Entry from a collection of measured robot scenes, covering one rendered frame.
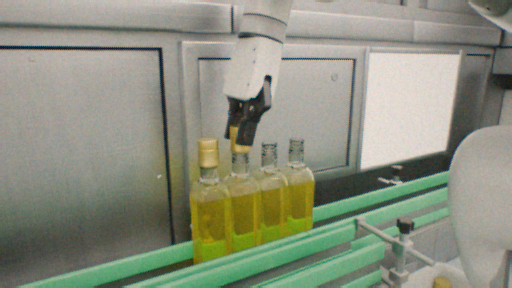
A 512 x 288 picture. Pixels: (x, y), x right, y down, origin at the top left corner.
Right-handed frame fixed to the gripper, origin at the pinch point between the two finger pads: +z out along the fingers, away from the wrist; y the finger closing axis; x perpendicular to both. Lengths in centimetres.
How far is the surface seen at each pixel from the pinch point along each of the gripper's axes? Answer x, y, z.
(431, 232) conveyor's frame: 55, 7, 16
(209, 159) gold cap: -5.1, 1.6, 5.1
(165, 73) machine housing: -10.3, -14.9, -6.8
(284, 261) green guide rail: 10.8, 6.6, 20.9
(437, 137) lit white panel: 78, -12, -7
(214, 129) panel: 0.9, -12.5, 2.0
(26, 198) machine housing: -29.5, -16.1, 19.6
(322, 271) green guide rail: 12.4, 14.0, 18.5
